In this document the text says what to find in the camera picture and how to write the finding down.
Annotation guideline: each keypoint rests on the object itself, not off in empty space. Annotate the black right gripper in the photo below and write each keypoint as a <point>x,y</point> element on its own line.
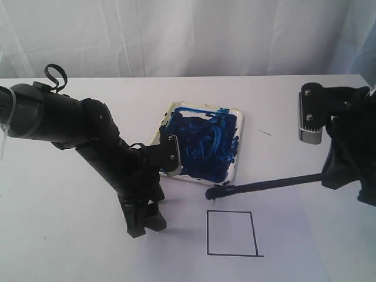
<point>351,157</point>

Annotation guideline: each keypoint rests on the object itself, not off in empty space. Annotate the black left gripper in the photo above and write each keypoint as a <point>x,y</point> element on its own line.
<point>141,186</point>

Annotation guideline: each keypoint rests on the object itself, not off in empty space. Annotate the black paintbrush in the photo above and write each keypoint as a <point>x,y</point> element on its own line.
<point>224,191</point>

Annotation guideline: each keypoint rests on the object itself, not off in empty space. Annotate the white paper with square outline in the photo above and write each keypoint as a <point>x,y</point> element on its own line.
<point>261,236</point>

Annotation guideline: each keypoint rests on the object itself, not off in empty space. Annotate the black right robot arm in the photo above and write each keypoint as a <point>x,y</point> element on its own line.
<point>351,156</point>

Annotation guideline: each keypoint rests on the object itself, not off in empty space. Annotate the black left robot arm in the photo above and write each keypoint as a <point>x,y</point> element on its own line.
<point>34,112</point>

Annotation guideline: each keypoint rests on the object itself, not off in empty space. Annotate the white paint tray blue paint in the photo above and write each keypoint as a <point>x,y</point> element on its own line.
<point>209,140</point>

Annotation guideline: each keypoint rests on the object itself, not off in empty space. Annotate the white backdrop curtain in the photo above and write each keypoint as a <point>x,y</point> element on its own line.
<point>188,38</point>

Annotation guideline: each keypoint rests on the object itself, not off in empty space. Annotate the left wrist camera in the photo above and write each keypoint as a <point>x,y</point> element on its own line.
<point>166,155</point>

